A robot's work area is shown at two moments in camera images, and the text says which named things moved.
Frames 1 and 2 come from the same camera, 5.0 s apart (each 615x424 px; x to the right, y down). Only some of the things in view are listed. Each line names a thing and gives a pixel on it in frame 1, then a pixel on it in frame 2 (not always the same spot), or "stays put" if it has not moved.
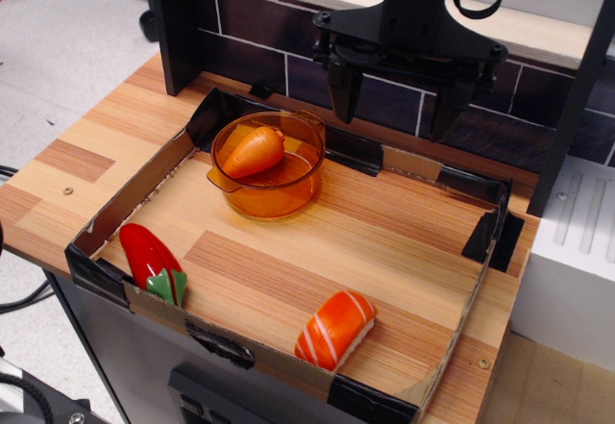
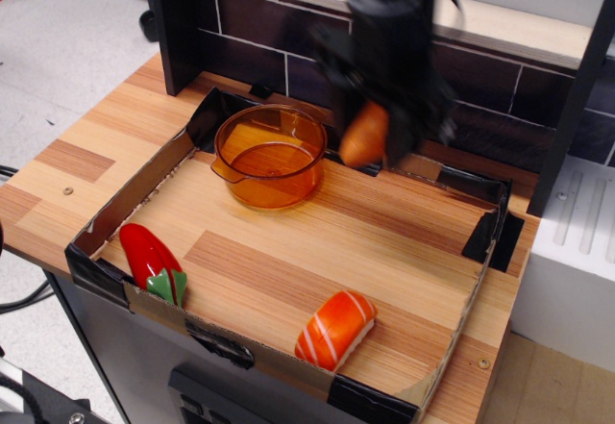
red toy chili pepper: (151, 265) stays put
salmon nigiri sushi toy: (340, 324) stays put
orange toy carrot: (257, 152) to (364, 140)
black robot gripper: (409, 27) to (386, 56)
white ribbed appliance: (564, 297) stays put
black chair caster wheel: (148, 22) stays put
